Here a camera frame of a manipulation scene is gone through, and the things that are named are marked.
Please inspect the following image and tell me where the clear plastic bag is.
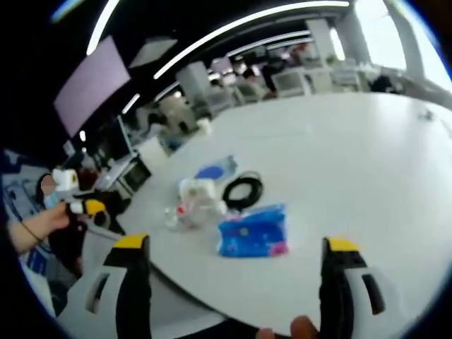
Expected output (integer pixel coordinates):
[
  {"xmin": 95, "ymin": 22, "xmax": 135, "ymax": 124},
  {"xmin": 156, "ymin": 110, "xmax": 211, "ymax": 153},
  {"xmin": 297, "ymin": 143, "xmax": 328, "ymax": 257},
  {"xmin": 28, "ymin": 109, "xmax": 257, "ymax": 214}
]
[{"xmin": 163, "ymin": 206, "xmax": 182, "ymax": 231}]

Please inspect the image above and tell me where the dark wrist band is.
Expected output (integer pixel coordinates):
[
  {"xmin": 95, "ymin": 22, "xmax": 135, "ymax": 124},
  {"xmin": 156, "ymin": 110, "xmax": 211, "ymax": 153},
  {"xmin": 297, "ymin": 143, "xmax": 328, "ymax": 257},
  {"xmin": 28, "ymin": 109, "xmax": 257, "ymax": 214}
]
[{"xmin": 21, "ymin": 219, "xmax": 44, "ymax": 244}]

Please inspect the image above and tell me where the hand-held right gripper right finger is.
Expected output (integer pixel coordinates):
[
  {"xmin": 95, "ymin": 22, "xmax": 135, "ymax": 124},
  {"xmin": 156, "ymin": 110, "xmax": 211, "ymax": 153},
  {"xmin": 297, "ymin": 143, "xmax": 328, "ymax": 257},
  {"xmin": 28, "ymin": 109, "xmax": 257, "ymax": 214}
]
[{"xmin": 319, "ymin": 236, "xmax": 399, "ymax": 339}]

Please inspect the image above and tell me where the person's right hand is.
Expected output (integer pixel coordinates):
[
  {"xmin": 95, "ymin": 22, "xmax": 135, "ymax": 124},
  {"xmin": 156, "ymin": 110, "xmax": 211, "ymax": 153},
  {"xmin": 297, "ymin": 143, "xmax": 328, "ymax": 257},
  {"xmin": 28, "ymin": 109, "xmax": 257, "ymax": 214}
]
[{"xmin": 258, "ymin": 315, "xmax": 321, "ymax": 339}]

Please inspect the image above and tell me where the blue tissue packet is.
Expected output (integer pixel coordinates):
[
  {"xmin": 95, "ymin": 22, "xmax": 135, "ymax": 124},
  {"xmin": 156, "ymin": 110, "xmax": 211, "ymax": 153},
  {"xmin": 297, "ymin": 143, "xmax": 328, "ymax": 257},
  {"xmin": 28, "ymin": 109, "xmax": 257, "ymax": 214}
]
[{"xmin": 215, "ymin": 202, "xmax": 290, "ymax": 259}]

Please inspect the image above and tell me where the white cup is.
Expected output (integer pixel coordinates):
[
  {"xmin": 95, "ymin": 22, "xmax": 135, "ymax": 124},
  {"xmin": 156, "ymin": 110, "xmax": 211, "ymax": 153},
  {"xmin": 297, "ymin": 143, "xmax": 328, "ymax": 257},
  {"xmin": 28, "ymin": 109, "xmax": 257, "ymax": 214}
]
[{"xmin": 196, "ymin": 117, "xmax": 213, "ymax": 136}]

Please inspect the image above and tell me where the black cabinet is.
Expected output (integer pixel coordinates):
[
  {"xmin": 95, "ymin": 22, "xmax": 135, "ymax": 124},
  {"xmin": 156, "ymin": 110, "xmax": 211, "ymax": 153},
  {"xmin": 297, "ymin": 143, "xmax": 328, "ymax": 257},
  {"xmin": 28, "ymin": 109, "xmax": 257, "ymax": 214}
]
[{"xmin": 115, "ymin": 157, "xmax": 153, "ymax": 197}]

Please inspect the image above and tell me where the white pillar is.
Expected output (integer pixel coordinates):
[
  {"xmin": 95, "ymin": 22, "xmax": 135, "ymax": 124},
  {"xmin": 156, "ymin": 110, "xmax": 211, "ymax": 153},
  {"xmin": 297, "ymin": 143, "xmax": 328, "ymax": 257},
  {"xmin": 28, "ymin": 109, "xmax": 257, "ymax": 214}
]
[{"xmin": 175, "ymin": 62, "xmax": 215, "ymax": 119}]

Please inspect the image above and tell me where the large wall screen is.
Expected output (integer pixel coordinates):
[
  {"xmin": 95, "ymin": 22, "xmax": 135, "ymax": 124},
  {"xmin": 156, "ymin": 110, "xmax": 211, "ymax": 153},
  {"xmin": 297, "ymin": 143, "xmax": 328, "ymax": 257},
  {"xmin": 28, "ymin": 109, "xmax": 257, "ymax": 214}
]
[{"xmin": 52, "ymin": 35, "xmax": 132, "ymax": 139}]

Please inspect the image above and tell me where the person's left hand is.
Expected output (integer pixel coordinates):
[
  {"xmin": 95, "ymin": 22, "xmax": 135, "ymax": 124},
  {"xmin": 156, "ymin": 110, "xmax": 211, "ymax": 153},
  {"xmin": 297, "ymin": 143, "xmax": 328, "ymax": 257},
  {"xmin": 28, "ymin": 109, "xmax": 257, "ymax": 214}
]
[{"xmin": 41, "ymin": 203, "xmax": 72, "ymax": 234}]

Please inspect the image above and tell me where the white table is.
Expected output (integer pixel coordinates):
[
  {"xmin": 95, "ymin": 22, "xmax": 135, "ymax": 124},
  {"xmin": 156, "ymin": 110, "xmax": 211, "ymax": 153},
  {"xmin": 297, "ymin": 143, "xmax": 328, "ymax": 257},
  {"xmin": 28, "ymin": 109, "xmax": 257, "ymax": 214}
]
[{"xmin": 115, "ymin": 90, "xmax": 452, "ymax": 331}]

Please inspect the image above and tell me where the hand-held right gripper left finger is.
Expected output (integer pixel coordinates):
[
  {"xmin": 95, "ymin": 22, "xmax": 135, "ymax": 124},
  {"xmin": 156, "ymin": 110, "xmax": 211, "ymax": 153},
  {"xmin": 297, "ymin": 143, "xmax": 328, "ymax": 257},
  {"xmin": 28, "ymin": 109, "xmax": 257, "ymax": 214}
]
[{"xmin": 57, "ymin": 232, "xmax": 153, "ymax": 339}]

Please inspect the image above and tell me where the clear packet with blue disc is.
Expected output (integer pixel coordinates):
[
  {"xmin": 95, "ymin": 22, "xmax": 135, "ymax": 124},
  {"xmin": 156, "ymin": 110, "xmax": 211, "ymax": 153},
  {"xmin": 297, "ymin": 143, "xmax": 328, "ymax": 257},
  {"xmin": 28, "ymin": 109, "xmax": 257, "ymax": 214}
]
[{"xmin": 193, "ymin": 154, "xmax": 237, "ymax": 182}]

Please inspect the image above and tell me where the white office chair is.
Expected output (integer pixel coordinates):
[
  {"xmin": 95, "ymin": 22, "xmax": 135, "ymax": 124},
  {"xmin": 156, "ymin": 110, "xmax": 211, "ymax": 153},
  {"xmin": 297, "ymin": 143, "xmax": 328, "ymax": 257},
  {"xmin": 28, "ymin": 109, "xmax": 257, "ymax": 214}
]
[{"xmin": 273, "ymin": 69, "xmax": 314, "ymax": 98}]

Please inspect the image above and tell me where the black cable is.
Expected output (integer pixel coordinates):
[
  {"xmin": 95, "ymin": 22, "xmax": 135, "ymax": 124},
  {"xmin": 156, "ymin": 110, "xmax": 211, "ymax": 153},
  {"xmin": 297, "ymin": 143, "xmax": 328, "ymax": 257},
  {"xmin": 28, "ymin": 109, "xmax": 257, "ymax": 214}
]
[{"xmin": 222, "ymin": 171, "xmax": 265, "ymax": 210}]

